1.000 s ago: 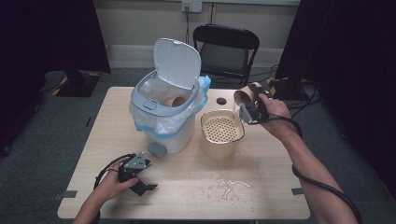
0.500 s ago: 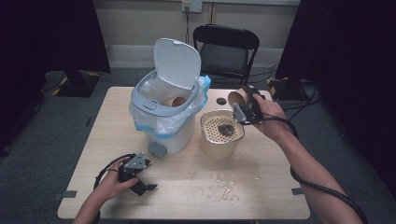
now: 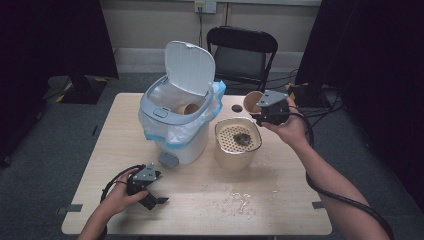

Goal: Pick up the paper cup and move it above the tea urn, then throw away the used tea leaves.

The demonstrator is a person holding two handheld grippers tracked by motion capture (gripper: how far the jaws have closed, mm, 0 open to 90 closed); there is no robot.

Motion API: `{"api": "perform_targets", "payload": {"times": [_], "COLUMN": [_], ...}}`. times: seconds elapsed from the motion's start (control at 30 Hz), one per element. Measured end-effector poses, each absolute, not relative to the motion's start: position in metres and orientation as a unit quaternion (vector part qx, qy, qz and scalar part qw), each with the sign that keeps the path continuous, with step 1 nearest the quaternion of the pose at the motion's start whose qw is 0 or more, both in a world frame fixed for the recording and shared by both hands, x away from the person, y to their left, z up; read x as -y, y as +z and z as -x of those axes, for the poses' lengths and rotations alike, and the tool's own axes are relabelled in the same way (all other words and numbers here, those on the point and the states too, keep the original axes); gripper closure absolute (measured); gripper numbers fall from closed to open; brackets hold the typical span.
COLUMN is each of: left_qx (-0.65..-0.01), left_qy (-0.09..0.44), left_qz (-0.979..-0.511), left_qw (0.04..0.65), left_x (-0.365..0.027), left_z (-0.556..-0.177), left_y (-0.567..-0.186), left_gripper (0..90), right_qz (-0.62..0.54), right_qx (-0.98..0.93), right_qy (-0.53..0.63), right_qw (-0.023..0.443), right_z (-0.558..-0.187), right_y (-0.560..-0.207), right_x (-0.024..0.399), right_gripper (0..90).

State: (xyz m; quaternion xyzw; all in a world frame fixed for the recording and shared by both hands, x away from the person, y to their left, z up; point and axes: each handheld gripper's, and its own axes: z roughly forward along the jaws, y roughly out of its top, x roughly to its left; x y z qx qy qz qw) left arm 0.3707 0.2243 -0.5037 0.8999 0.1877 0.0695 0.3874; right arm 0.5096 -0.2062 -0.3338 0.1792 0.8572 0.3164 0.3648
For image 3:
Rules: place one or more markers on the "black folding chair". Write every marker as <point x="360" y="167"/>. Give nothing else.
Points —
<point x="240" y="61"/>

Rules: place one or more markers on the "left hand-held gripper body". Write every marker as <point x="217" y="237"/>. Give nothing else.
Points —
<point x="143" y="178"/>

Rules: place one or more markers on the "black table grommet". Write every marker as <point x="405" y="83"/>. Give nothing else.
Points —
<point x="237" y="108"/>

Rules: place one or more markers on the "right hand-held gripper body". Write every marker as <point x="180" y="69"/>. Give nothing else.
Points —
<point x="275" y="106"/>

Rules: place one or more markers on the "person's right hand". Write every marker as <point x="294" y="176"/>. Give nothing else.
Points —
<point x="293" y="128"/>

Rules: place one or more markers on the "beige strainer bucket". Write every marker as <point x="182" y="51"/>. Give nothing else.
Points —
<point x="233" y="156"/>

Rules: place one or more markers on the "dark tea leaves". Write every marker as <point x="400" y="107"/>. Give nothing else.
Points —
<point x="242" y="139"/>

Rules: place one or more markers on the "person's left hand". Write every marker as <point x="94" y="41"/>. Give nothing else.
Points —
<point x="118" y="198"/>

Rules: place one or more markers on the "white wall socket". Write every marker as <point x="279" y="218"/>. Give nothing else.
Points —
<point x="206" y="6"/>

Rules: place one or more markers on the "clear plastic trash bag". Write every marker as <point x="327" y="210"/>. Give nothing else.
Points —
<point x="163" y="131"/>

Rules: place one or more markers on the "grey tape strip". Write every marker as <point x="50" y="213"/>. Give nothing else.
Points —
<point x="317" y="205"/>
<point x="70" y="209"/>

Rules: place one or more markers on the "white pedal trash can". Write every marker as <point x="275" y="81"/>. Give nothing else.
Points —
<point x="188" y="66"/>

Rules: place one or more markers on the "black curtain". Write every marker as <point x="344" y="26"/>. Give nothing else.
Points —
<point x="40" y="50"/>
<point x="376" y="66"/>

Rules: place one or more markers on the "black box with yellow tape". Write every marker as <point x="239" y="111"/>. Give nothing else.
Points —
<point x="301" y="95"/>

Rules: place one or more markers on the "spilled water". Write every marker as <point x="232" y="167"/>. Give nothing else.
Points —
<point x="241" y="200"/>

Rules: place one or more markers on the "black stand base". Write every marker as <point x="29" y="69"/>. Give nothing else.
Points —
<point x="83" y="91"/>

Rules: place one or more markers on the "brown paper cup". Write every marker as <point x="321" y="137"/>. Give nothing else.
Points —
<point x="250" y="100"/>
<point x="190" y="109"/>

